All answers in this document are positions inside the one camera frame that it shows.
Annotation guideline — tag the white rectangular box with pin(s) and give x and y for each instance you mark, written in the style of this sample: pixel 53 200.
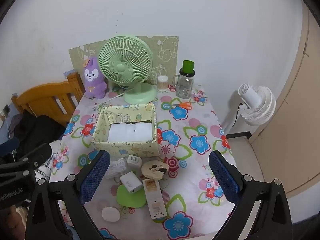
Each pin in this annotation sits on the white rectangular box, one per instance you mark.
pixel 156 202

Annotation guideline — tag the black clothing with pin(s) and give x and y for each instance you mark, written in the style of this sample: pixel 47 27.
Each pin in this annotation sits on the black clothing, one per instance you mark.
pixel 37 127

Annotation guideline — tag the white printed cloth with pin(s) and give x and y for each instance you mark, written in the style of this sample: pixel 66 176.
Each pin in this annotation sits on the white printed cloth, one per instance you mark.
pixel 46 170

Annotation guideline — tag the round cream hedgehog lid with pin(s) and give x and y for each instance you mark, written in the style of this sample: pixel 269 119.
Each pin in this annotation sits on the round cream hedgehog lid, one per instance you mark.
pixel 155 168

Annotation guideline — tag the white standing fan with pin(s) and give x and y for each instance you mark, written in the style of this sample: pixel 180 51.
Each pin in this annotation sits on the white standing fan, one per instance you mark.
pixel 260 105

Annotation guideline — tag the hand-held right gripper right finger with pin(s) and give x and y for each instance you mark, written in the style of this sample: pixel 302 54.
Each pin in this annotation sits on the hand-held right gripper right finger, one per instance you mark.
pixel 222 177

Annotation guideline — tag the green compact case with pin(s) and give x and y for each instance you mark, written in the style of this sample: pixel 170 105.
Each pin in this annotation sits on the green compact case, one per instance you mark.
pixel 130 197

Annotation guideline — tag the wall socket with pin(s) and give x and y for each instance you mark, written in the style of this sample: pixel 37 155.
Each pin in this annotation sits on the wall socket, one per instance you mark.
pixel 6 110

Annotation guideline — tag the wooden chair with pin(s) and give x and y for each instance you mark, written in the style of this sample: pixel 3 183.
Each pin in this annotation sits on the wooden chair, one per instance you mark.
pixel 47 95

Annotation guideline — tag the white foam sheet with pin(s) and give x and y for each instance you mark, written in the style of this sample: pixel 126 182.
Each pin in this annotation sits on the white foam sheet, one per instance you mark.
pixel 130 132

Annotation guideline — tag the green desk fan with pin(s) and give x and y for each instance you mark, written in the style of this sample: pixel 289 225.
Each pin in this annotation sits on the green desk fan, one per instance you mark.
pixel 120 68

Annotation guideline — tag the glass mug jar green lid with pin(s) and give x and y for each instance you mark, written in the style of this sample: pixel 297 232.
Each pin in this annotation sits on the glass mug jar green lid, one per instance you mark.
pixel 185 85

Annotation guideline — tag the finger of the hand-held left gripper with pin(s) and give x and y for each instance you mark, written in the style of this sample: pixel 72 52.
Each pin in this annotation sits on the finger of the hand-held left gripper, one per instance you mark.
pixel 22 173
pixel 41 152

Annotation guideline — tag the cotton swab container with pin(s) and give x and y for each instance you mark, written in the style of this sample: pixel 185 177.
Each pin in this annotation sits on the cotton swab container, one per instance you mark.
pixel 162 83

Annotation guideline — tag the person's left hand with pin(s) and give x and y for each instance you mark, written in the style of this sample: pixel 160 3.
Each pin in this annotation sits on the person's left hand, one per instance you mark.
pixel 7 221

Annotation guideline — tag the small white plug adapter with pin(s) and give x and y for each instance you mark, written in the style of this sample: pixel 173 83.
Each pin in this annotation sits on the small white plug adapter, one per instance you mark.
pixel 133 162

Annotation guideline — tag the light blue paper strip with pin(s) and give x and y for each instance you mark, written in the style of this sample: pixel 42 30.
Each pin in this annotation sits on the light blue paper strip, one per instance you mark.
pixel 67 73

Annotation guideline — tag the large white charger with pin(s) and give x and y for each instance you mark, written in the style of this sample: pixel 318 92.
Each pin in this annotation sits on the large white charger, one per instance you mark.
pixel 131 182

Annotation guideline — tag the purple plush toy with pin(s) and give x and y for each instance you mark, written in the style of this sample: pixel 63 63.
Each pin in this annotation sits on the purple plush toy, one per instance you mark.
pixel 93 80

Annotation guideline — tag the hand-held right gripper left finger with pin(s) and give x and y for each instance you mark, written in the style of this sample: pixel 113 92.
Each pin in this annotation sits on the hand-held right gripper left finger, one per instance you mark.
pixel 96 175

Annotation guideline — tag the beige door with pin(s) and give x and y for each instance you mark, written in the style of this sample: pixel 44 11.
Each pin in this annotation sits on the beige door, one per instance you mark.
pixel 295 105

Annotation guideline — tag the floral tablecloth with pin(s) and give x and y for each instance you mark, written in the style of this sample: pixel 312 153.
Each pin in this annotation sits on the floral tablecloth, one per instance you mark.
pixel 200 120

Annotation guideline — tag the yellow cartoon storage box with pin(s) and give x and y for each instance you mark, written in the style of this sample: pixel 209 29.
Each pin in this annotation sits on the yellow cartoon storage box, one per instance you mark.
pixel 125 148

